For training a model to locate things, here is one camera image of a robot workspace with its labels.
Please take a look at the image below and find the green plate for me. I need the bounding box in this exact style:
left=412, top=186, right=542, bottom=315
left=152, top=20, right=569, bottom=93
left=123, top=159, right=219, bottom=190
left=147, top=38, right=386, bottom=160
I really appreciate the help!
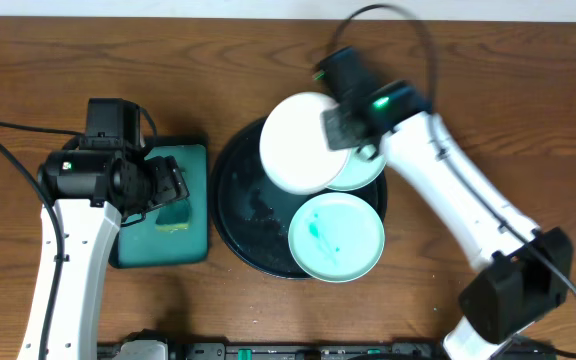
left=327, top=145, right=386, bottom=191
left=288, top=192, right=385, bottom=283

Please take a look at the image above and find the green plate front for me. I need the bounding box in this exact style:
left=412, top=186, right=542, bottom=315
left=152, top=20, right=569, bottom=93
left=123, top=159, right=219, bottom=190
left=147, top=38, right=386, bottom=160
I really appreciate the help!
left=288, top=192, right=385, bottom=283

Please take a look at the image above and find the rectangular black water tray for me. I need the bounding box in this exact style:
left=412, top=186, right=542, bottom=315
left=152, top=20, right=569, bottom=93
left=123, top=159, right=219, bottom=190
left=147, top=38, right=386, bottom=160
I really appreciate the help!
left=109, top=136, right=209, bottom=269

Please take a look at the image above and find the green yellow sponge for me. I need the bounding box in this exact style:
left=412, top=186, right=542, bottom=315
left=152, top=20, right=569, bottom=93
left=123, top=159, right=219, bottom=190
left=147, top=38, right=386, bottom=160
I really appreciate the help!
left=155, top=199, right=191, bottom=232

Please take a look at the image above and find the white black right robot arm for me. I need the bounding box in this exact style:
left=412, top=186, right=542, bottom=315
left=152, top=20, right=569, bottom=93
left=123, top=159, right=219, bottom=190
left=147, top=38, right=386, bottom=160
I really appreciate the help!
left=324, top=79, right=574, bottom=359

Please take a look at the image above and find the white plate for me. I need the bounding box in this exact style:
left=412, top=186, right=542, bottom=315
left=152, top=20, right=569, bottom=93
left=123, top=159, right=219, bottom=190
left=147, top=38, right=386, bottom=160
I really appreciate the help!
left=259, top=92, right=350, bottom=195

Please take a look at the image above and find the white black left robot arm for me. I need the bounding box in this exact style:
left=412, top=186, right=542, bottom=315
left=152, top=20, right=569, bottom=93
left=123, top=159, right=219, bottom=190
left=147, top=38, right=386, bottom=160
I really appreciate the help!
left=18, top=150, right=188, bottom=359

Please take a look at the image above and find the round black tray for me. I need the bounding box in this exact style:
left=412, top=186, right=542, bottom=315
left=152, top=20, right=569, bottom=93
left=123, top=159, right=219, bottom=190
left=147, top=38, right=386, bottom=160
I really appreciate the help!
left=209, top=120, right=387, bottom=279

